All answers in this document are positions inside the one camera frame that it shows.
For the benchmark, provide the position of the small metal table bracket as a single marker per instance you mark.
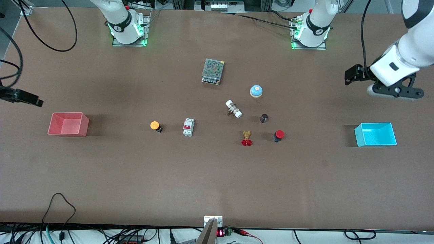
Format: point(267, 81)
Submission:
point(207, 219)

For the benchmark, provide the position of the blue call bell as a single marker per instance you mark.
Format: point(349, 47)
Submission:
point(256, 90)

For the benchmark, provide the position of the yellow push button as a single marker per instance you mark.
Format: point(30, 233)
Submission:
point(154, 125)

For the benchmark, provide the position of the aluminium corner bracket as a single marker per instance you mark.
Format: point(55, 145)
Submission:
point(25, 12)

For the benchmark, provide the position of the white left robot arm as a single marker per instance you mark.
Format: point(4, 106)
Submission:
point(413, 47)

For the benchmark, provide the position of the white lit device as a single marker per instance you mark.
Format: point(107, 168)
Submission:
point(222, 6)

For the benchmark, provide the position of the dark cylindrical knob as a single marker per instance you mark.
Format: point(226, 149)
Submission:
point(264, 118)

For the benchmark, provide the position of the white red circuit breaker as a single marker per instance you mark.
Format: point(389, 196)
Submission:
point(188, 127)

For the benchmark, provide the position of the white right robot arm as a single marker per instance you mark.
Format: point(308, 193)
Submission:
point(123, 23)

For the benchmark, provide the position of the red digit display module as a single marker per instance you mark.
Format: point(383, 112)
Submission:
point(224, 232)

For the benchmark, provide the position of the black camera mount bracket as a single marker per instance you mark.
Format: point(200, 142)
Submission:
point(400, 89)

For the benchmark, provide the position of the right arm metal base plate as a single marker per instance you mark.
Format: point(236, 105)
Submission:
point(117, 44)

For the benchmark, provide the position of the white plastic pipe fitting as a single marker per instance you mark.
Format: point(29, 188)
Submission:
point(234, 109)

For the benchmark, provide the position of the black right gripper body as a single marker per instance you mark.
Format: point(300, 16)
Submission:
point(10, 94)

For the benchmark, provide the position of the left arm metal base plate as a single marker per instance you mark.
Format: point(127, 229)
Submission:
point(322, 47)

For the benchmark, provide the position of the blue plastic bin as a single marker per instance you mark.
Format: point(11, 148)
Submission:
point(376, 134)

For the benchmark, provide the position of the pink plastic bin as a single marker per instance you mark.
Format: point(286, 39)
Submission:
point(67, 123)

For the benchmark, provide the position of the grey metal bar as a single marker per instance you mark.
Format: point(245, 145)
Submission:
point(208, 234)

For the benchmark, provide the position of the metal mesh power supply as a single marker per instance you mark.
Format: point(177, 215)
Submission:
point(213, 70)

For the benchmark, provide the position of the red alligator clip lead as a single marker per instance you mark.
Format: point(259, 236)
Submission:
point(247, 233)

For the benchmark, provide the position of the red push button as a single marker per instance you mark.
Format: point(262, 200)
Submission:
point(279, 134)

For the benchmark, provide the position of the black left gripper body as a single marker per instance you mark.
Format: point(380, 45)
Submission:
point(362, 74)

